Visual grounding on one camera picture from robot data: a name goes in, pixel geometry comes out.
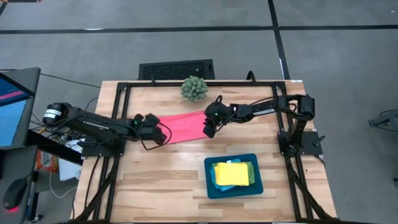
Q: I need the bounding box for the pink microfiber towel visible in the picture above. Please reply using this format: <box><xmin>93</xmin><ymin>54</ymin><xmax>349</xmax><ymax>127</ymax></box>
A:
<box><xmin>157</xmin><ymin>110</ymin><xmax>208</xmax><ymax>145</ymax></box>

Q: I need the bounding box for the yellow microfiber towel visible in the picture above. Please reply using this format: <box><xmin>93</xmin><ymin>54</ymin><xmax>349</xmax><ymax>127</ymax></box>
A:
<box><xmin>215</xmin><ymin>161</ymin><xmax>250</xmax><ymax>187</ymax></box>

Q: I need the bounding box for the green microfiber towel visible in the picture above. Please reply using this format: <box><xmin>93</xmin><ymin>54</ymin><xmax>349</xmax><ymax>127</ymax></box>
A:
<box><xmin>211</xmin><ymin>161</ymin><xmax>256</xmax><ymax>185</ymax></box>

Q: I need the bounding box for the teal plastic bin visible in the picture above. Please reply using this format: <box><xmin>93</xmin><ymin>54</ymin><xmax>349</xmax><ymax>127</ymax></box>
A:
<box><xmin>203</xmin><ymin>153</ymin><xmax>264</xmax><ymax>200</ymax></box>

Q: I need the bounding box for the artificial green potted plant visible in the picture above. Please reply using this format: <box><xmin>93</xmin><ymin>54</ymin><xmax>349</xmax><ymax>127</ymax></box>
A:
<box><xmin>180</xmin><ymin>75</ymin><xmax>208</xmax><ymax>103</ymax></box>

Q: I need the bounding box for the black perforated floor grille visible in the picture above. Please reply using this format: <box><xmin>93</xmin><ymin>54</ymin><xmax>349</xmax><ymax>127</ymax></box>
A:
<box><xmin>138</xmin><ymin>58</ymin><xmax>215</xmax><ymax>81</ymax></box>

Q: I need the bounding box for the white paper sheet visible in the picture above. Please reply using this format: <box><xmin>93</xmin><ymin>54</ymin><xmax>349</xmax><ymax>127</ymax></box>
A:
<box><xmin>58</xmin><ymin>138</ymin><xmax>85</xmax><ymax>182</ymax></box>

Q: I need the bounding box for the orange bag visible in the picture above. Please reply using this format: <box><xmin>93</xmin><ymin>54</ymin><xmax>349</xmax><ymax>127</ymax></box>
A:
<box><xmin>35</xmin><ymin>150</ymin><xmax>60</xmax><ymax>174</ymax></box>

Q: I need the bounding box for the blue-lit computer screen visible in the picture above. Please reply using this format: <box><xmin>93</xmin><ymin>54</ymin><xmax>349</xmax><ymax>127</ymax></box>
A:
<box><xmin>0</xmin><ymin>67</ymin><xmax>41</xmax><ymax>150</ymax></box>

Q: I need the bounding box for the gray side desk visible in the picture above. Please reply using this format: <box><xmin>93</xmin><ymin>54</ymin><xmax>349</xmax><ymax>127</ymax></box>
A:
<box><xmin>0</xmin><ymin>144</ymin><xmax>40</xmax><ymax>224</ymax></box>

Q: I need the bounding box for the black computer mouse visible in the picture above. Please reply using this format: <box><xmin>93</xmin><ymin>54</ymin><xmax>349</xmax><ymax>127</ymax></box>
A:
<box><xmin>2</xmin><ymin>178</ymin><xmax>28</xmax><ymax>212</ymax></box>

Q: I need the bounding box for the black floor stand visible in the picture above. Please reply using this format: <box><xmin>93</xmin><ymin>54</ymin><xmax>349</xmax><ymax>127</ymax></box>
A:
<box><xmin>368</xmin><ymin>108</ymin><xmax>398</xmax><ymax>133</ymax></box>

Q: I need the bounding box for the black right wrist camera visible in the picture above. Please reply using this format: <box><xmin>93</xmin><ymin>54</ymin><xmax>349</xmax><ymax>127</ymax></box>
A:
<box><xmin>203</xmin><ymin>122</ymin><xmax>217</xmax><ymax>139</ymax></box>

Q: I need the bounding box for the black metal table frame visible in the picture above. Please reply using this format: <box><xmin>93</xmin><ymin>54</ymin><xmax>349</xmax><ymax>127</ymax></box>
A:
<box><xmin>73</xmin><ymin>80</ymin><xmax>338</xmax><ymax>223</ymax></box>

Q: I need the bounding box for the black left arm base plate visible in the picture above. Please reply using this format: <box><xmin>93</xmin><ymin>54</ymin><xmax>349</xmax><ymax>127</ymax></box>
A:
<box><xmin>81</xmin><ymin>138</ymin><xmax>127</xmax><ymax>158</ymax></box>

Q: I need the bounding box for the black floor cable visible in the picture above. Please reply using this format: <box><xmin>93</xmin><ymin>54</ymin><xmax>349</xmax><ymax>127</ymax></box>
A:
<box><xmin>39</xmin><ymin>73</ymin><xmax>102</xmax><ymax>89</ymax></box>

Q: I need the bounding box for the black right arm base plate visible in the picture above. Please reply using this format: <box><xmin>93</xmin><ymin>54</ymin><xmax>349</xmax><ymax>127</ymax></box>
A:
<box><xmin>277</xmin><ymin>130</ymin><xmax>324</xmax><ymax>156</ymax></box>

